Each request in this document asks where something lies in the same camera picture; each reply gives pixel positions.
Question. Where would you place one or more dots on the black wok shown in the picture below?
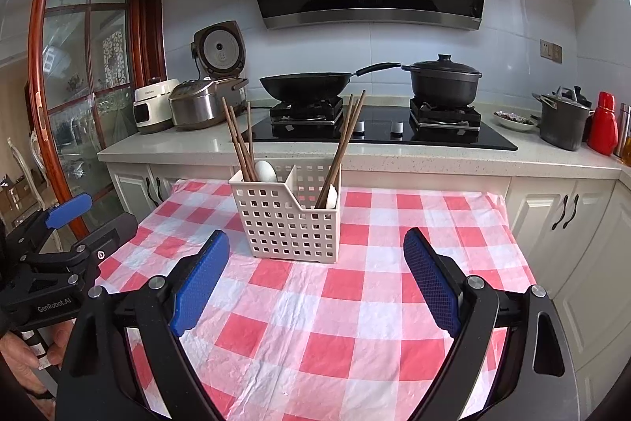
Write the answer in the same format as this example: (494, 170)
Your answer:
(305, 86)

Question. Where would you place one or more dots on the beige plastic utensil basket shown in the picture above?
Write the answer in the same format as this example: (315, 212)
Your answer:
(281, 223)

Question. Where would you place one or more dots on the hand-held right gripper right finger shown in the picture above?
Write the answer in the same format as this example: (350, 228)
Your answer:
(434, 288)

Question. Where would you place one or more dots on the white countertop appliance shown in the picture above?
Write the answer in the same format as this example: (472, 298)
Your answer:
(150, 110)

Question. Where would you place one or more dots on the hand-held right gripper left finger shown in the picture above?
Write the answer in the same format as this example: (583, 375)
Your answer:
(199, 283)

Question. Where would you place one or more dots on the brown rice cooker open lid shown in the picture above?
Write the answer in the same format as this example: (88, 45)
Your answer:
(222, 48)

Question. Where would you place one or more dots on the brown wooden chopstick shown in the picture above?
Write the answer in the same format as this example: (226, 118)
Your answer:
(353, 120)
(335, 164)
(250, 125)
(245, 164)
(350, 101)
(235, 122)
(227, 110)
(360, 103)

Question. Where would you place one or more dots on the wall socket with plug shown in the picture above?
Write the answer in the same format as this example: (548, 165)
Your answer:
(193, 51)

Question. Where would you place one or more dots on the black glass gas hob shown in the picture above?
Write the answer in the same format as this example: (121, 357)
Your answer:
(384, 137)

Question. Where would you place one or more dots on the white ceramic spoon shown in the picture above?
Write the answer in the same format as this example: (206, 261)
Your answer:
(266, 170)
(331, 196)

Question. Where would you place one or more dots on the black lidded cooking pot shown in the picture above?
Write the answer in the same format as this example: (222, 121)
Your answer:
(443, 85)

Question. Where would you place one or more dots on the red thermos jug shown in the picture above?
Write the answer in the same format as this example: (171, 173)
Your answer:
(602, 125)

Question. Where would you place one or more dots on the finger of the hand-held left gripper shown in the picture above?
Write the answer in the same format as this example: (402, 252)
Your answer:
(69, 210)
(108, 236)

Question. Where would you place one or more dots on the wall switch plate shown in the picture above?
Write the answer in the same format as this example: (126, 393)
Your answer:
(551, 51)

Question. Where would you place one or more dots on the red white checked tablecloth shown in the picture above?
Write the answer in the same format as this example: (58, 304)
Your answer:
(305, 312)

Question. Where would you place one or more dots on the person's left hand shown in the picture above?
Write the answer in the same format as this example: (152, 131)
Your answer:
(19, 366)

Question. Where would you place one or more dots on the wooden framed glass door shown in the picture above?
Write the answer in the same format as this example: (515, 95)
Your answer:
(33, 80)

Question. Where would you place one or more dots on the silver rice cooker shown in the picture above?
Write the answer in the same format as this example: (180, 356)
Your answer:
(197, 105)

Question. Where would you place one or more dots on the grey lidded stockpot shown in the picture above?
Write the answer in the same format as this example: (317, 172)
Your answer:
(562, 125)

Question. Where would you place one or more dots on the stainless steel bottle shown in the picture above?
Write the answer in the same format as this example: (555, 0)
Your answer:
(623, 130)

